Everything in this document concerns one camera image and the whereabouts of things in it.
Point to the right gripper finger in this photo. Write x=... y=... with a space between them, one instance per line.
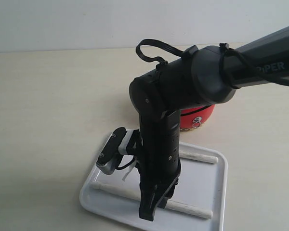
x=150 y=197
x=168 y=196

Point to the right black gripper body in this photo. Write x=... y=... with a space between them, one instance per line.
x=158 y=169

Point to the white wooden drumstick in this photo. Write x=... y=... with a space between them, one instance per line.
x=171 y=204
x=198 y=157

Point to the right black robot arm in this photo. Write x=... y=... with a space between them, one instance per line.
x=199 y=77

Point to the small red drum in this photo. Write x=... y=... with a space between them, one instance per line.
x=193 y=118

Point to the white plastic tray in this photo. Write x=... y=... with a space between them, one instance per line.
x=199 y=184

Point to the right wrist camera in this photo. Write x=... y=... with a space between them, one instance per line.
x=121 y=142

